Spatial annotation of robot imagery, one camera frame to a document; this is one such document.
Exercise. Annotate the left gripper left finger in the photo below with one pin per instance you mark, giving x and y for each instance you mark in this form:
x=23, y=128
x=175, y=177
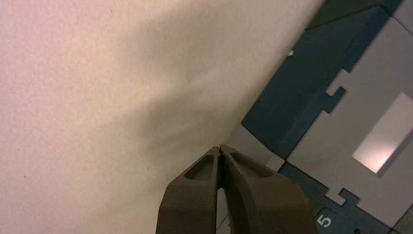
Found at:
x=190, y=203

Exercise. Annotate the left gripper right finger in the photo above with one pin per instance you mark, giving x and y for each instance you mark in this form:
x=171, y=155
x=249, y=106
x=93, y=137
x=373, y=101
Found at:
x=267, y=206

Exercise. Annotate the dark teal grey task box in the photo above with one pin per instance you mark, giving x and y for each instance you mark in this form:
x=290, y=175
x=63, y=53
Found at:
x=322, y=129

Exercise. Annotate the grey rectangular display screen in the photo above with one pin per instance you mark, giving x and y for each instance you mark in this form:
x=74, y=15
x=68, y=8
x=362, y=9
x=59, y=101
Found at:
x=384, y=139

